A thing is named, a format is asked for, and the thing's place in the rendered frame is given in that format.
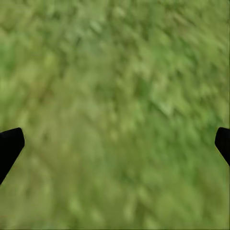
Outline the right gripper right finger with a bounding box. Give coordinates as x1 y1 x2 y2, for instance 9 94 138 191
215 127 230 166

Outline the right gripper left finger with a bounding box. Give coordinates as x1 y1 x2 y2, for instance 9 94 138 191
0 127 25 185

